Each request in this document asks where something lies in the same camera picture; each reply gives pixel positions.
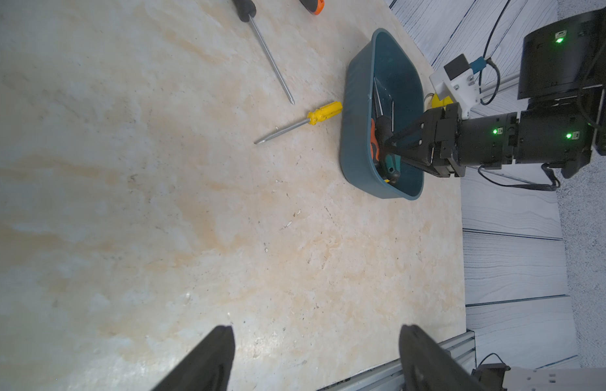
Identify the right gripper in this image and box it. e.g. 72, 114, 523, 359
383, 104, 466, 179

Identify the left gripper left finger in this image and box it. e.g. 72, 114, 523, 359
153, 325, 236, 391

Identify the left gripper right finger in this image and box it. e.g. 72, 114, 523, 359
398, 325, 484, 391

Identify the green handle screwdriver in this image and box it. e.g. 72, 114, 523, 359
373, 78, 401, 184

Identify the yellow handle screwdriver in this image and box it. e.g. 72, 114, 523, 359
254, 101, 343, 145

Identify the black handle long screwdriver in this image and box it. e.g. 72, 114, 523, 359
233, 0, 296, 105

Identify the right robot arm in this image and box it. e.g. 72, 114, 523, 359
371, 7, 606, 192

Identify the teal storage box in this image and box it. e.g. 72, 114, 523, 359
339, 29, 425, 200

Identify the small orange black screwdriver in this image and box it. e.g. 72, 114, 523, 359
300, 0, 325, 16

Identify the yellow banana bunch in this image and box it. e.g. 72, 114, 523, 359
430, 94, 454, 109

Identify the aluminium front rail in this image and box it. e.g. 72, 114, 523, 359
314, 329, 477, 391

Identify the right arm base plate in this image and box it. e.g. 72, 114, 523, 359
472, 363, 511, 391

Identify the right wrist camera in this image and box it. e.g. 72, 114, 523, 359
429, 54, 487, 120

